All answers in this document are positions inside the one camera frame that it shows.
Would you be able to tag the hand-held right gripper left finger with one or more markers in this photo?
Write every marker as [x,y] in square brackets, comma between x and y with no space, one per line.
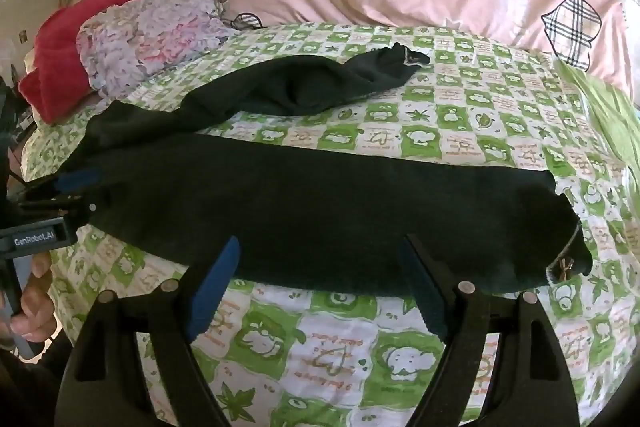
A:
[215,287]

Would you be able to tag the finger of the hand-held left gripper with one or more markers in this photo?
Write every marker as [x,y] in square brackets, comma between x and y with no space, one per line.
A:
[60,206]
[77,181]

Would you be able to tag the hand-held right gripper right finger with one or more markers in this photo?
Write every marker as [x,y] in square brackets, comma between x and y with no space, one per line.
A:
[425,292]

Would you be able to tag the black pants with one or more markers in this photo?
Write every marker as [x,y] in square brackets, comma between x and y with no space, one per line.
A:
[300,207]

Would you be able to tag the person's left hand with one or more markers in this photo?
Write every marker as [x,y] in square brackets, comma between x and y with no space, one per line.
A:
[32,307]

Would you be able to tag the green checked bed sheet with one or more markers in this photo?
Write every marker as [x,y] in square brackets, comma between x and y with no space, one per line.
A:
[350,357]

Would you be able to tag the red blanket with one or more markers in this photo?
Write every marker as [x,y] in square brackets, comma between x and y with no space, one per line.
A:
[55,52]

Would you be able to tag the purple floral pillow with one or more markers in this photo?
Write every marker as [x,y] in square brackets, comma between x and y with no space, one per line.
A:
[150,37]

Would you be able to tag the green patterned cloth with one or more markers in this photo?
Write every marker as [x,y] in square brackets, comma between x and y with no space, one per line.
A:
[615,117]

